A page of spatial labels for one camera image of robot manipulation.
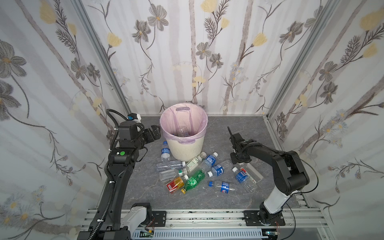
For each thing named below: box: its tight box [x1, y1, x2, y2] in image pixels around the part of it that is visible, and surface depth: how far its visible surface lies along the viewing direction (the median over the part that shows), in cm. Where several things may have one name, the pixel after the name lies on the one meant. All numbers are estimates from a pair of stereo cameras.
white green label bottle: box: [185, 151, 207, 173], surface depth 90 cm
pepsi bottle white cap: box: [232, 166, 258, 193], surface depth 85 cm
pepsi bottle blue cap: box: [208, 180, 238, 194], surface depth 82 cm
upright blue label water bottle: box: [160, 141, 171, 163], surface depth 95 cm
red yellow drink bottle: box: [166, 177, 184, 193], surface depth 82 cm
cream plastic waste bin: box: [160, 102, 209, 162], surface depth 90 cm
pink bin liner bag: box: [160, 103, 208, 144], surface depth 91 cm
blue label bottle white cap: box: [199, 152, 219, 172], surface depth 92 cm
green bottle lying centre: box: [180, 169, 206, 195], surface depth 83 cm
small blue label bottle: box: [207, 159, 233, 178], surface depth 88 cm
